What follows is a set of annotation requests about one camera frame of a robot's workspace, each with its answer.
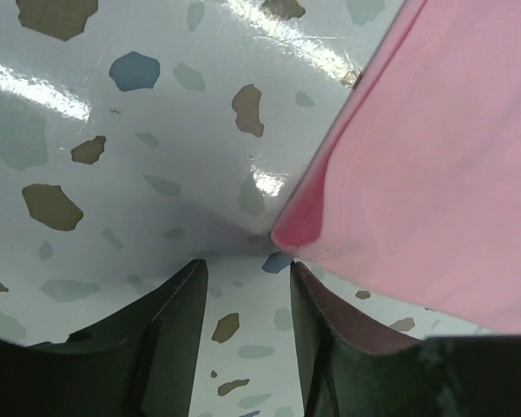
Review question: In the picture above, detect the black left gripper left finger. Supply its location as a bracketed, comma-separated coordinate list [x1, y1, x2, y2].
[31, 260, 208, 416]

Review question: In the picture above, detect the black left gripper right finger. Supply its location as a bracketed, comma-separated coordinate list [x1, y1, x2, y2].
[290, 261, 421, 416]

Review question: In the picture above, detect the pink t shirt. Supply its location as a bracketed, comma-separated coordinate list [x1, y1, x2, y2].
[271, 1, 521, 334]

